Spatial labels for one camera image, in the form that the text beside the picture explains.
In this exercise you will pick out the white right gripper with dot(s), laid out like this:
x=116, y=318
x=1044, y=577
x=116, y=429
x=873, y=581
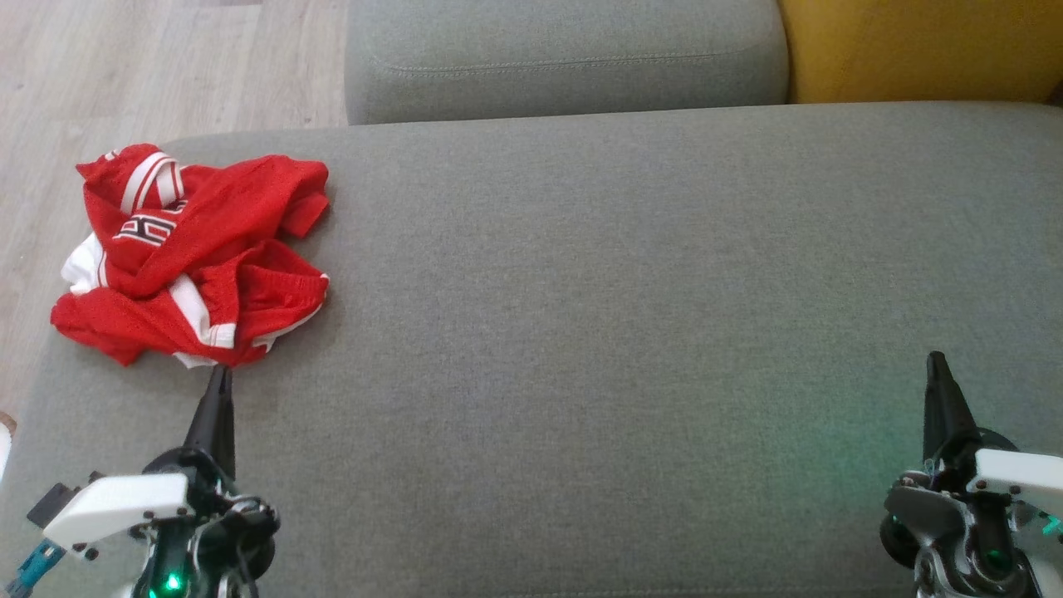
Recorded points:
x=1005, y=473

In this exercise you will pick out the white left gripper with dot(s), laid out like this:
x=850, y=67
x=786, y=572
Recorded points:
x=124, y=502

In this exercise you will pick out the red shorts with white stripe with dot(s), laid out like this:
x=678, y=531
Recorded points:
x=100, y=324

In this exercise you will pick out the red lettered basketball jersey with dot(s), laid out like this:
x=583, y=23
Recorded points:
x=232, y=199

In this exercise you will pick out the white rounded object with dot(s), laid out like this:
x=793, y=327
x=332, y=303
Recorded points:
x=5, y=448

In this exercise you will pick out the yellow cushion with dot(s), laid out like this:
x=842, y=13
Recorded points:
x=913, y=50

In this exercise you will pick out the grey fabric sofa seat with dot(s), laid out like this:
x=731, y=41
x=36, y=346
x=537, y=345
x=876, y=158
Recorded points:
x=581, y=332

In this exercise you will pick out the grey sofa back cushion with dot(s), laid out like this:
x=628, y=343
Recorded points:
x=565, y=50

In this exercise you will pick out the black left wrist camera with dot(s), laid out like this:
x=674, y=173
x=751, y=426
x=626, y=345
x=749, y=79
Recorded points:
x=51, y=502

